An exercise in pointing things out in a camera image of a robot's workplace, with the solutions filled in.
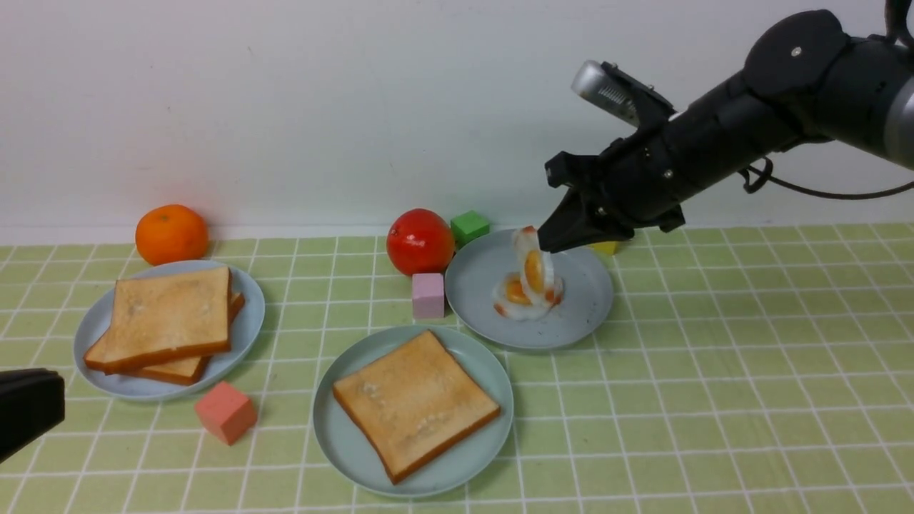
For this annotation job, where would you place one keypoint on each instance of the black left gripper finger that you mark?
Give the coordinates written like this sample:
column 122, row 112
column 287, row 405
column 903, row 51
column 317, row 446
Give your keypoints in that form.
column 32, row 403

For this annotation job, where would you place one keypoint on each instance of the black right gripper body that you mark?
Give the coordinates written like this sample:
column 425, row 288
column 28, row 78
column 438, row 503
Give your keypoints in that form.
column 646, row 177

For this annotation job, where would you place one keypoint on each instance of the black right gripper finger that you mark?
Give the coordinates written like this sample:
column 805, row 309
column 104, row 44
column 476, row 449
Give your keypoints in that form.
column 578, row 221

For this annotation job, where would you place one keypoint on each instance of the fried egg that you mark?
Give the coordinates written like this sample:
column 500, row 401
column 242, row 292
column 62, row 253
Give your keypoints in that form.
column 539, row 277
column 510, row 302

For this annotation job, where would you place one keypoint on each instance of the toast slice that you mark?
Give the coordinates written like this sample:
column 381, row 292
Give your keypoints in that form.
column 414, row 404
column 161, row 319
column 184, row 372

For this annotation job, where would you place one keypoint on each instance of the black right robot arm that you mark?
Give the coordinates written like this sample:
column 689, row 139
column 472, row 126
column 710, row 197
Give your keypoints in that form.
column 804, row 81

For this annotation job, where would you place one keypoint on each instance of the yellow cube block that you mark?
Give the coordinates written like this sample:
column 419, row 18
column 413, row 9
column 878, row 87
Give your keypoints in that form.
column 609, row 248

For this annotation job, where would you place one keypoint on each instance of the green cube block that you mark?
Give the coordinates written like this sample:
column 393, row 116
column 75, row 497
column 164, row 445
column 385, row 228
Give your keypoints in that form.
column 469, row 226

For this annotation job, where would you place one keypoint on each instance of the grey blue egg plate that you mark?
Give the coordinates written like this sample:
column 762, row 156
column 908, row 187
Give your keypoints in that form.
column 478, row 267

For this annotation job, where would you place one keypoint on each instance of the red tomato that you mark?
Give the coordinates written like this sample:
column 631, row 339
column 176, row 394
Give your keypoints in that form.
column 420, row 241

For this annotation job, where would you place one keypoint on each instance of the pink cube block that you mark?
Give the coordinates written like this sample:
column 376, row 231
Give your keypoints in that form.
column 428, row 296

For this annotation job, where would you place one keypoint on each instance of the salmon red cube block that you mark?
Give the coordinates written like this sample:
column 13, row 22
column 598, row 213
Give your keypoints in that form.
column 226, row 413

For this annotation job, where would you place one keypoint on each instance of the orange fruit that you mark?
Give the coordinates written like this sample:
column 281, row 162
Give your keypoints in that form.
column 171, row 233

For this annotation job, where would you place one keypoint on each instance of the centre light blue plate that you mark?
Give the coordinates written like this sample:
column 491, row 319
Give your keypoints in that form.
column 348, row 450

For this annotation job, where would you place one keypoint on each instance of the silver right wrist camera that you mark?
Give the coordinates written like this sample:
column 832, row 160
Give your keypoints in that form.
column 608, row 88

